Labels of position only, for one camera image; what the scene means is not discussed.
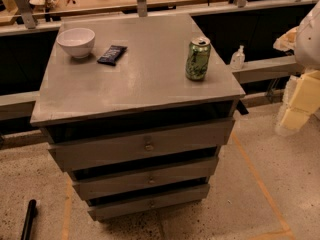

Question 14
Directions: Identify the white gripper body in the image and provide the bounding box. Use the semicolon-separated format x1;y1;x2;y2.
293;71;320;114

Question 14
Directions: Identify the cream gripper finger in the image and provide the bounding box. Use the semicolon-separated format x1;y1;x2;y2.
273;27;297;52
275;76;310;136

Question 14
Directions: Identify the green soda can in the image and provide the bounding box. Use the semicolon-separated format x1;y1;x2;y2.
185;37;211;81

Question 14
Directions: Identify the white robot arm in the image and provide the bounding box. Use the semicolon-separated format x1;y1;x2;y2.
273;1;320;136

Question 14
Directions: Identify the dark blue rxbar wrapper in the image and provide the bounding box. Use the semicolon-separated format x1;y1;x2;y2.
97;45;127;66

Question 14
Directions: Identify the clear sanitizer pump bottle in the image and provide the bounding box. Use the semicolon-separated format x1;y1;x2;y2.
230;45;245;70

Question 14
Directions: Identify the top grey drawer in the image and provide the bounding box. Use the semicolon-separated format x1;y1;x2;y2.
49;118;234;171

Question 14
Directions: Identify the grey drawer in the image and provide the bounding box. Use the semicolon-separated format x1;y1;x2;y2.
73;156;218;200
49;118;234;171
88;184;210;221

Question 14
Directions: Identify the middle grey drawer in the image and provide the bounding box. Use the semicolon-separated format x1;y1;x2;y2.
73;156;218;200

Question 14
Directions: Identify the bottom grey drawer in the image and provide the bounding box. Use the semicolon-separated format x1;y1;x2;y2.
88;184;210;221

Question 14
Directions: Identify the grey drawer cabinet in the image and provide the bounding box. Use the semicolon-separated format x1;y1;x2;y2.
31;15;244;208

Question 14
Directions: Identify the white ceramic bowl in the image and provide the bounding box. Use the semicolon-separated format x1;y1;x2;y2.
56;28;95;58

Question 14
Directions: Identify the black cylindrical post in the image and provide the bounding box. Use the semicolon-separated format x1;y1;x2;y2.
20;199;37;240

